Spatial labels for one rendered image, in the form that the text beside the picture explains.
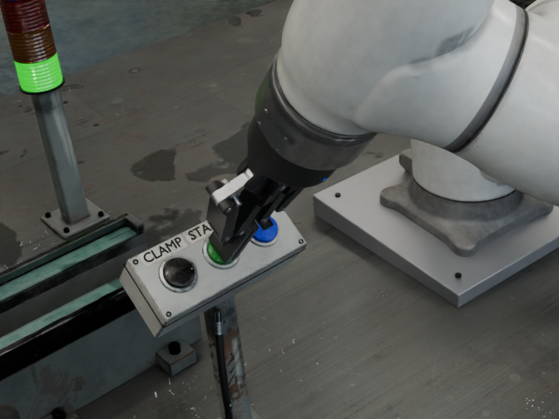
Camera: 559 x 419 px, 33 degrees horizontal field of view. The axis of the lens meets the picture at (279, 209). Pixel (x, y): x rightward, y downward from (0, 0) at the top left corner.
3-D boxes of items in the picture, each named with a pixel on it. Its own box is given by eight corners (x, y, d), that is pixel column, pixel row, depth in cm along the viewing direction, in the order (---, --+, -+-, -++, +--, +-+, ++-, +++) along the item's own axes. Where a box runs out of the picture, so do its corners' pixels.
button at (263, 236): (255, 253, 94) (260, 245, 92) (239, 228, 94) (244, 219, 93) (279, 239, 95) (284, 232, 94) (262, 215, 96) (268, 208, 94)
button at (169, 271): (170, 298, 89) (175, 291, 87) (154, 272, 89) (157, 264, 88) (197, 283, 90) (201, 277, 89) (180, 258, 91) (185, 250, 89)
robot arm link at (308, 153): (249, 50, 64) (225, 96, 69) (324, 158, 63) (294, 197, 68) (348, 9, 69) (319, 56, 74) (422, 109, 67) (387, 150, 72)
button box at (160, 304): (155, 340, 91) (166, 322, 86) (116, 278, 92) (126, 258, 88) (293, 263, 99) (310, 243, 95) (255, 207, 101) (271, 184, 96)
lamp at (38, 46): (25, 68, 129) (17, 37, 127) (6, 56, 134) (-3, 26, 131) (64, 54, 132) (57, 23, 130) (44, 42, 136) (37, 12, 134)
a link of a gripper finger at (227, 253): (253, 230, 85) (246, 234, 84) (231, 260, 90) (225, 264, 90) (234, 203, 85) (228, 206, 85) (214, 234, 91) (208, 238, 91)
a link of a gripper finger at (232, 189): (291, 164, 73) (236, 189, 70) (269, 194, 77) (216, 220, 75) (274, 139, 74) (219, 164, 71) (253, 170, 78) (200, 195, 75)
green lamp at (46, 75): (32, 98, 132) (25, 68, 129) (13, 86, 136) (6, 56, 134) (71, 83, 135) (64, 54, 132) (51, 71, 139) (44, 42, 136)
